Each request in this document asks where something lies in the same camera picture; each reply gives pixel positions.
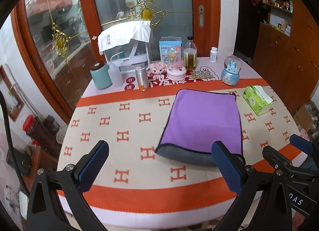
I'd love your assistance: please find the white appliance with cloth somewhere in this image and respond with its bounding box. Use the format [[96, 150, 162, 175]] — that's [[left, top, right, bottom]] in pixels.
[[98, 21, 151, 74]]

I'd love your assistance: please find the white squeeze bottle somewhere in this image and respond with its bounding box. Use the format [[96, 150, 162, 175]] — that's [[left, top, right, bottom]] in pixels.
[[108, 63, 124, 87]]

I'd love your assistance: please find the red lidded bucket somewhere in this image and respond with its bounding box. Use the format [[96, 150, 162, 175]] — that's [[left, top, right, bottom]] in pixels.
[[22, 114, 37, 132]]

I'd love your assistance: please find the foil pill blister pack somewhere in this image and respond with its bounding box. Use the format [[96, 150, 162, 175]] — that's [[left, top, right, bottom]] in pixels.
[[190, 71, 213, 79]]

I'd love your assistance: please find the cardboard box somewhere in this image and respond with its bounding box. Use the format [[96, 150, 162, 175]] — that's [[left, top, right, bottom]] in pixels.
[[294, 101, 318, 132]]

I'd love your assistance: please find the teal cylindrical humidifier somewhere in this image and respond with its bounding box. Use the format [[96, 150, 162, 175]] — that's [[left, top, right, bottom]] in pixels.
[[90, 62, 112, 89]]

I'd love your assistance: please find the orange beige H-pattern tablecloth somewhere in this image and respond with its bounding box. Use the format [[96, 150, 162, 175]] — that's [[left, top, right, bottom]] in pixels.
[[58, 58, 307, 229]]

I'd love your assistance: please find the glass bottle amber liquid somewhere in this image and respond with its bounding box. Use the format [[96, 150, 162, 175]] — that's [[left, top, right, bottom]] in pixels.
[[183, 36, 197, 71]]

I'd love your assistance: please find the silver orange can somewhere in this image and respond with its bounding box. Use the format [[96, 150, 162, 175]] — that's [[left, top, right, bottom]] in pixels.
[[135, 66, 149, 91]]

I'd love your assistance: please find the pink glass dome ornament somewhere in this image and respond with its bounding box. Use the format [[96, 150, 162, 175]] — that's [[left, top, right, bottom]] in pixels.
[[166, 45, 187, 82]]

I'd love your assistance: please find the green tissue pack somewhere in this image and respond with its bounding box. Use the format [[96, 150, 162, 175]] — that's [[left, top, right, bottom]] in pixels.
[[243, 85, 273, 116]]

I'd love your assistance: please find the blue cartoon box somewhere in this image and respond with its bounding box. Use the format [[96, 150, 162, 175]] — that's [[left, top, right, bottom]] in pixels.
[[159, 36, 182, 64]]

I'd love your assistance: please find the white pill bottle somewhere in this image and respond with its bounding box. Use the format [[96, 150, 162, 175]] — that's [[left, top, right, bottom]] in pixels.
[[209, 47, 218, 63]]

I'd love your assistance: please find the blue castle snow globe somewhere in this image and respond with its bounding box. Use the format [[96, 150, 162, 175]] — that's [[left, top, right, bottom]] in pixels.
[[221, 56, 242, 86]]

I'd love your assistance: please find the purple grey microfiber towel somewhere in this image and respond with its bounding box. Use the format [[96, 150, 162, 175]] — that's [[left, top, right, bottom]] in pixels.
[[155, 89, 243, 167]]

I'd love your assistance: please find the brown wooden cabinet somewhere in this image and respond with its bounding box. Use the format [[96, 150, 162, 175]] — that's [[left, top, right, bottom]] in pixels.
[[252, 0, 318, 114]]

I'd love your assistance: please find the wooden glass sliding door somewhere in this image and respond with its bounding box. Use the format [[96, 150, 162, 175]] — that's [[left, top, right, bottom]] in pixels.
[[10, 0, 221, 123]]

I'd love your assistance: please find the pink block pig figure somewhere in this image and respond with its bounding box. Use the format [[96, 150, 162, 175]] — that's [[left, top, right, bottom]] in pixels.
[[149, 61, 166, 75]]

